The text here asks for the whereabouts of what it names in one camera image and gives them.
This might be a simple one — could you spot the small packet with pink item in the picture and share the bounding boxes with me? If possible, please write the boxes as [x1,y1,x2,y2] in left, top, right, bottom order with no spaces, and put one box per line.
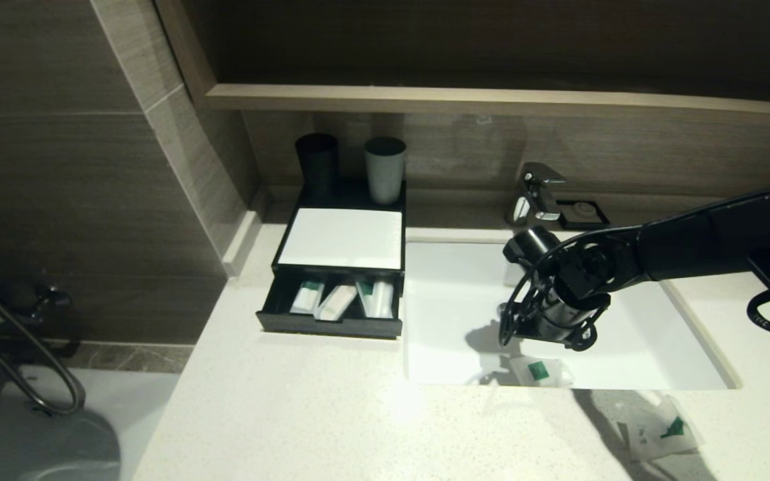
[509,357,574,388]

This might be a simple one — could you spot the long packet large green label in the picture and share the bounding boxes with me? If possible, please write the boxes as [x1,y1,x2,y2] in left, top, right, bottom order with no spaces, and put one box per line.
[355,277,378,318]

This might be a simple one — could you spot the black box drawer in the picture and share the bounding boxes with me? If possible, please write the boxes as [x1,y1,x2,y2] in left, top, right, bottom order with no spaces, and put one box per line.
[256,266,404,340]

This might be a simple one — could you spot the black amenity box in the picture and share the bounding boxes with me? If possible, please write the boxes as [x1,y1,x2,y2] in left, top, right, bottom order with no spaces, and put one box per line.
[270,179,407,281]

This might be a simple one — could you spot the white sink basin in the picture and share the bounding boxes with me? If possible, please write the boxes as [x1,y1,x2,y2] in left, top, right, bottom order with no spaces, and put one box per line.
[403,230,739,391]

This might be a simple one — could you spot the black soap dish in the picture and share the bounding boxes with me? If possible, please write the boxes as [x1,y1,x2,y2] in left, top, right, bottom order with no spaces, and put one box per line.
[557,200,611,232]

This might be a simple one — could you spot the chrome sink faucet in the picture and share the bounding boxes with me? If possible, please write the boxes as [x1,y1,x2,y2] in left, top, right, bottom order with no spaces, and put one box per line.
[505,162,567,226]

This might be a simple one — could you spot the crumpled shower cap packet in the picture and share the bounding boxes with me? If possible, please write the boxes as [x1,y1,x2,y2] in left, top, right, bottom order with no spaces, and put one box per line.
[618,395,700,463]

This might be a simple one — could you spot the beige flat packet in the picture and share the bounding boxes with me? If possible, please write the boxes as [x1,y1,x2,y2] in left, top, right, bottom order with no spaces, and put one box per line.
[316,285,358,321]

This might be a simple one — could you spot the grey cup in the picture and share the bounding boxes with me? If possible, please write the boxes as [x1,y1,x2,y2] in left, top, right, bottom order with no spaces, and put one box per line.
[364,137,407,206]

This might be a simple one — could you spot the white tube packet green label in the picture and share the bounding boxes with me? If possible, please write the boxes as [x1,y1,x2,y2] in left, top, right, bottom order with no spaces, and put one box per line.
[290,281,324,315]

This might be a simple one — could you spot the black cup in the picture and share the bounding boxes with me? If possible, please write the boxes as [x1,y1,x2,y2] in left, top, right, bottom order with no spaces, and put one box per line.
[295,134,340,198]

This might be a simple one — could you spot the white bathtub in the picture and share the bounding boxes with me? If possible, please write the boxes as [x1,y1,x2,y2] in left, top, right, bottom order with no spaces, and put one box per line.
[0,361,182,481]

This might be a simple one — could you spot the chrome bathtub mixer tap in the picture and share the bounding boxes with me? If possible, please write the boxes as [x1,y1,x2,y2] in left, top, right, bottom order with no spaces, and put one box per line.
[0,284,77,365]

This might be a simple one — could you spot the wooden wall shelf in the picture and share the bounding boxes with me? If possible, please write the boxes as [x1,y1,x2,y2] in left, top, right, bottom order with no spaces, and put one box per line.
[206,84,770,131]

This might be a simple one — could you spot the metal shower hose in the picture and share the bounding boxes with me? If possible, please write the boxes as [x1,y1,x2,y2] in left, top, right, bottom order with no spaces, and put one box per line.
[0,267,87,416]

